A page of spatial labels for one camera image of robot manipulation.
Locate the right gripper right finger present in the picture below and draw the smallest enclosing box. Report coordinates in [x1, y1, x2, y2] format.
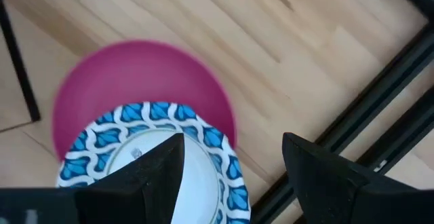
[282, 131, 434, 224]

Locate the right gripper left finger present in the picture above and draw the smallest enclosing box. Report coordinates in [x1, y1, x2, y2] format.
[0, 132, 186, 224]

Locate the blue patterned paper plate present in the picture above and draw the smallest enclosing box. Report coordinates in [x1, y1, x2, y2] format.
[56, 101, 252, 224]

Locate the pink plastic plate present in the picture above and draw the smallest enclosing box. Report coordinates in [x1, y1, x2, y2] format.
[51, 39, 237, 162]

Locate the black outer frame rail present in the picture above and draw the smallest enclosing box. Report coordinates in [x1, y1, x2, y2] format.
[355, 87, 434, 174]

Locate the black table edge rail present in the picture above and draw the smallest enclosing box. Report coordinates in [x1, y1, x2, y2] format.
[250, 23, 434, 224]

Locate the wooden shelf with black frame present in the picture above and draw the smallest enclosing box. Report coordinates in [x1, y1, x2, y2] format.
[0, 0, 41, 123]

